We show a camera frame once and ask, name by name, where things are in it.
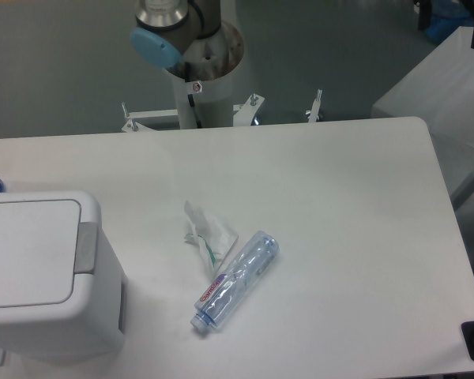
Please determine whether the white push-lid trash can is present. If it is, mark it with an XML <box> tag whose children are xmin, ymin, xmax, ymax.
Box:
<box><xmin>0</xmin><ymin>190</ymin><xmax>127</xmax><ymax>360</ymax></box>

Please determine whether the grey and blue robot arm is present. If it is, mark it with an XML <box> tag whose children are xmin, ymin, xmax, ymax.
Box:
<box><xmin>130</xmin><ymin>0</ymin><xmax>221</xmax><ymax>69</ymax></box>

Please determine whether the crumpled clear plastic wrapper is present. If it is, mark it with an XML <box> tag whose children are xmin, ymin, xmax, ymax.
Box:
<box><xmin>184</xmin><ymin>201</ymin><xmax>239</xmax><ymax>279</ymax></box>

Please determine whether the clear empty plastic bottle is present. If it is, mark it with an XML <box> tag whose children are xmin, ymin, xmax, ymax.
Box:
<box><xmin>190</xmin><ymin>231</ymin><xmax>280</xmax><ymax>335</ymax></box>

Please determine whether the blue plastic bag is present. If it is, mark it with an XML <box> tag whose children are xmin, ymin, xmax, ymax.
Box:
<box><xmin>423</xmin><ymin>0</ymin><xmax>473</xmax><ymax>44</ymax></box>

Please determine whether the white covered side table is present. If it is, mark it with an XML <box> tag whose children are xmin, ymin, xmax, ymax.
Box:
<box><xmin>371</xmin><ymin>27</ymin><xmax>474</xmax><ymax>208</ymax></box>

